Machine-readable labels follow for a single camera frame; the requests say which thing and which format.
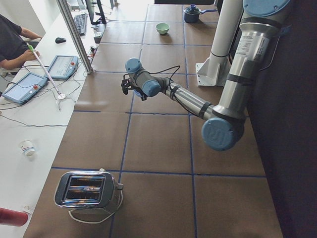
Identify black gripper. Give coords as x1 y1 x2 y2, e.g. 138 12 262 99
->
131 84 147 101

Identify blue bowl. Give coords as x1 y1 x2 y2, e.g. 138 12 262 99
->
134 90 142 97

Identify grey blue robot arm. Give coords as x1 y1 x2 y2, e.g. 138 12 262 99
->
121 0 292 151

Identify green bowl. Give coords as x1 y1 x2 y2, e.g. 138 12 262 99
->
156 23 170 35

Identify reacher grabber stick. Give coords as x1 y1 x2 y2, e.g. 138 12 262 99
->
27 43 75 111

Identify far blue teach pendant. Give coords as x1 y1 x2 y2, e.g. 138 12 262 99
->
47 55 79 80

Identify blue teach pendant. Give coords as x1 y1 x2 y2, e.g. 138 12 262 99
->
47 55 79 80
2 72 48 105

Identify blue saucepan with lid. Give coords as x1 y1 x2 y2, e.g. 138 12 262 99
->
183 4 217 23

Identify black keyboard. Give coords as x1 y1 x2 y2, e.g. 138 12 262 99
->
73 13 87 36

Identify black computer mouse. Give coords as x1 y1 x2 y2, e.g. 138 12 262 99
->
55 37 66 44

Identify black monitor stand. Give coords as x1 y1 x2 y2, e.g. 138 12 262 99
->
85 0 106 25

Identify chrome toaster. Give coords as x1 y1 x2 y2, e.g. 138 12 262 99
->
54 170 124 215

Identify near blue teach pendant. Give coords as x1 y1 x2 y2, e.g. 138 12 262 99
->
2 72 48 105

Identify white paper cup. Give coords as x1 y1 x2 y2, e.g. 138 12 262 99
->
19 140 35 157

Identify seated person in black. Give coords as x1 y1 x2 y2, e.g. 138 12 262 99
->
0 15 42 70

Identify red cylinder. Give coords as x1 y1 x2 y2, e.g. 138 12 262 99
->
0 208 28 227

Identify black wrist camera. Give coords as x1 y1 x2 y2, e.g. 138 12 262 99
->
121 75 131 95

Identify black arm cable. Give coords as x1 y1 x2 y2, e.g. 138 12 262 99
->
148 24 292 117

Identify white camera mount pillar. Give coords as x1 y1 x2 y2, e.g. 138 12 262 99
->
196 0 243 86

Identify aluminium frame post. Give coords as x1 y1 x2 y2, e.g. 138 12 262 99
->
56 0 93 75

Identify white toaster power cable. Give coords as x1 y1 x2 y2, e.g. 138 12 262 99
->
68 168 124 224

